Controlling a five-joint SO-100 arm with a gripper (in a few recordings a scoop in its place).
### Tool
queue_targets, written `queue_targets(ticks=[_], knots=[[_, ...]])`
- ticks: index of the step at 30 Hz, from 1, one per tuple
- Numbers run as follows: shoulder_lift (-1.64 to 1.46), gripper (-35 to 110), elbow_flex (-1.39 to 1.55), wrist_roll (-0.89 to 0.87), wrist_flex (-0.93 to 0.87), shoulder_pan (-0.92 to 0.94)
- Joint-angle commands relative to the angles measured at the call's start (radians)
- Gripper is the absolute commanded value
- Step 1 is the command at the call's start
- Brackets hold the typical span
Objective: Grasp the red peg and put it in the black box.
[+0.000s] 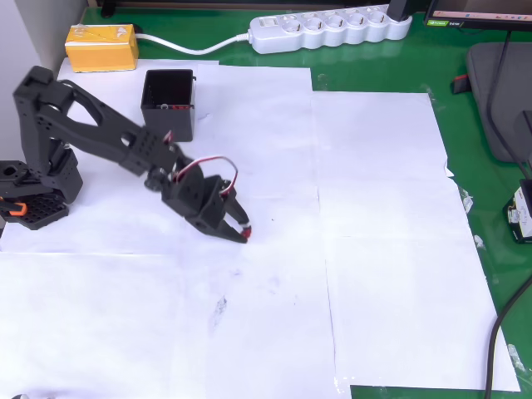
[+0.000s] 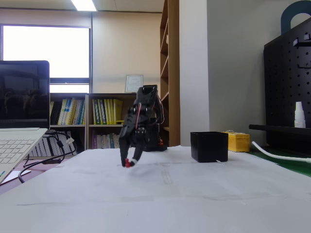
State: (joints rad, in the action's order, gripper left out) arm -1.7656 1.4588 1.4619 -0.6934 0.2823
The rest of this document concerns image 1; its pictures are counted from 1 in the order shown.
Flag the black square container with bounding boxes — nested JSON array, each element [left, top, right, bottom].
[[140, 69, 197, 143]]

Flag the yellow cardboard box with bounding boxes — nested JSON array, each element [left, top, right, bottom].
[[65, 23, 140, 74]]

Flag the small black white device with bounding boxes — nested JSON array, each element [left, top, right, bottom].
[[502, 178, 532, 244]]

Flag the orange clamp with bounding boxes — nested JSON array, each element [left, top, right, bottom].
[[0, 198, 28, 218]]

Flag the white power strip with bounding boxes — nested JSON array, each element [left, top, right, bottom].
[[248, 3, 413, 55]]

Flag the red and black tag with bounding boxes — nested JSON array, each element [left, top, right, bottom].
[[451, 73, 473, 95]]

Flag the black plug adapter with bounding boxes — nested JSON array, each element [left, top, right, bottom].
[[387, 0, 415, 22]]

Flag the grey laptop sleeve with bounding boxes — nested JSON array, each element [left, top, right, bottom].
[[465, 41, 532, 164]]

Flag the black laptop with green sticker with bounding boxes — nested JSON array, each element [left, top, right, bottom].
[[422, 0, 532, 31]]

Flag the red and white servo wire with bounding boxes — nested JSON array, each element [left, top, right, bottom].
[[171, 155, 239, 197]]

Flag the white power cable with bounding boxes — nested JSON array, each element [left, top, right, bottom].
[[135, 32, 254, 56]]

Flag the thin black cable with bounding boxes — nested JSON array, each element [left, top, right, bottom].
[[485, 29, 532, 180]]

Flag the thick black cable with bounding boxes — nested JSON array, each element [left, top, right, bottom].
[[484, 273, 532, 399]]

